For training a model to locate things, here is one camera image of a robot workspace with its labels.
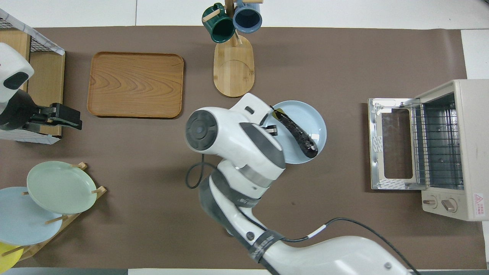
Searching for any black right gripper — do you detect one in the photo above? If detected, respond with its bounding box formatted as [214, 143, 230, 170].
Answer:
[261, 113, 279, 136]

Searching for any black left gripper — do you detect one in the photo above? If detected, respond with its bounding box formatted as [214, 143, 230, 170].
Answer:
[22, 102, 83, 134]

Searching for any dark purple eggplant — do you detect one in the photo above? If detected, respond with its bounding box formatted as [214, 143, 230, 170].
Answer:
[270, 106, 319, 159]

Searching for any light blue round plate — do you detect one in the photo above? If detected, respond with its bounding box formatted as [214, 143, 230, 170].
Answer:
[263, 100, 328, 165]

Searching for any beige toaster oven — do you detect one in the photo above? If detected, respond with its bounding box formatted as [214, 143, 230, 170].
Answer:
[368, 79, 489, 222]

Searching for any wooden stepped shelf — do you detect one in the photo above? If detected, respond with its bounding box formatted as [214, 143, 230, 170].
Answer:
[0, 29, 66, 138]

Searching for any pale green racked plate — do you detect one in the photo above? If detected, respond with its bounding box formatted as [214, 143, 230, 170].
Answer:
[27, 161, 97, 214]

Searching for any wooden mug tree stand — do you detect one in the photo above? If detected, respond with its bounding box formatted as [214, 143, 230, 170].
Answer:
[202, 0, 264, 98]

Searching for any wooden serving tray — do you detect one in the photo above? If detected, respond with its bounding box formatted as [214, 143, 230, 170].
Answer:
[87, 52, 184, 119]

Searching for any wooden plate rack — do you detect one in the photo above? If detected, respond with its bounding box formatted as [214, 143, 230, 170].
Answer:
[0, 162, 107, 262]

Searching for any brown table mat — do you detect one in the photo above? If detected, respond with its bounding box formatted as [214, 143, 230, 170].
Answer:
[0, 26, 488, 270]

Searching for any dark green mug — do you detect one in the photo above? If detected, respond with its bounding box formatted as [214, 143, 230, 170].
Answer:
[202, 3, 236, 44]

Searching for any blue mug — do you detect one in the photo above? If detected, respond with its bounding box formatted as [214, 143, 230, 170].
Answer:
[232, 0, 263, 34]

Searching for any pale blue racked plate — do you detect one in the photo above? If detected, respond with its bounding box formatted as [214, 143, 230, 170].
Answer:
[0, 186, 64, 246]

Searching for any yellow racked plate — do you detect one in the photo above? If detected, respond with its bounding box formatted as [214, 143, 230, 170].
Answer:
[0, 241, 24, 273]

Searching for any wooden wire-top shelf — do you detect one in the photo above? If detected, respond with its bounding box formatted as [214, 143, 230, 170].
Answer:
[0, 8, 65, 145]

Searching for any black wire basket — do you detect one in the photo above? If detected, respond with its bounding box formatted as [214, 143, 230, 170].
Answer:
[0, 17, 43, 53]

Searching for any metal oven wire rack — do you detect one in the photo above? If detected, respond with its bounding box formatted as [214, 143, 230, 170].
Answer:
[410, 101, 465, 189]

